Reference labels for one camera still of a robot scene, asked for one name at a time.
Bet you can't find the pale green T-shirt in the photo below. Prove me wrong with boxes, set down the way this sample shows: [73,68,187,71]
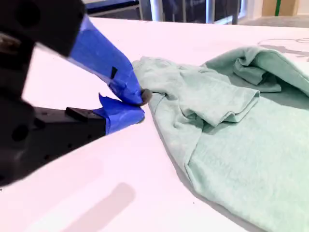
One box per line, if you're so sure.
[131,45,309,232]

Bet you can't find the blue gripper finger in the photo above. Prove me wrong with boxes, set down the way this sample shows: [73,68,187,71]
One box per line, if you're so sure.
[0,0,153,106]
[33,93,145,167]

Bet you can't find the metal pole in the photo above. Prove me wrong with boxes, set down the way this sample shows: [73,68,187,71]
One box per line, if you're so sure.
[205,0,216,24]
[231,0,240,25]
[150,0,165,22]

